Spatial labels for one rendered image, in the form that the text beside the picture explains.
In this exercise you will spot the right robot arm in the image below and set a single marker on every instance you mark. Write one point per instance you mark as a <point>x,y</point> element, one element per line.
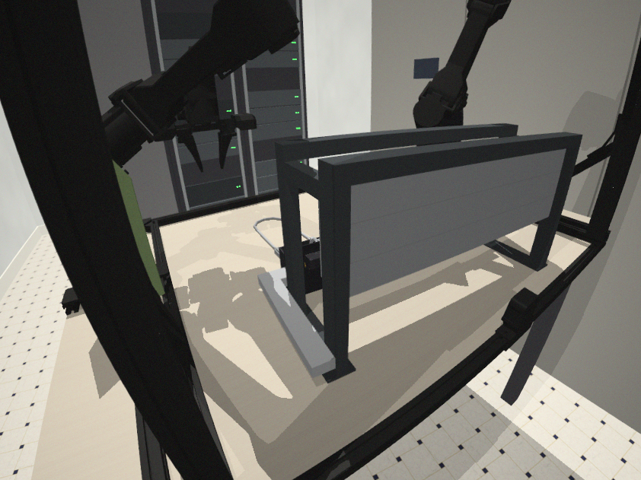
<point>448,82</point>

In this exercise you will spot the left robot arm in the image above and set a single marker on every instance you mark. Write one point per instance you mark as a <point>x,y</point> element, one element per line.
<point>240,29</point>

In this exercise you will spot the grey network cables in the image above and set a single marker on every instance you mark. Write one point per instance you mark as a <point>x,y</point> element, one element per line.
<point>276,249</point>

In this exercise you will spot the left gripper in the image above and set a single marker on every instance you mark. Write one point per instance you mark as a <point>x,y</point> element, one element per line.
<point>203,107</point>

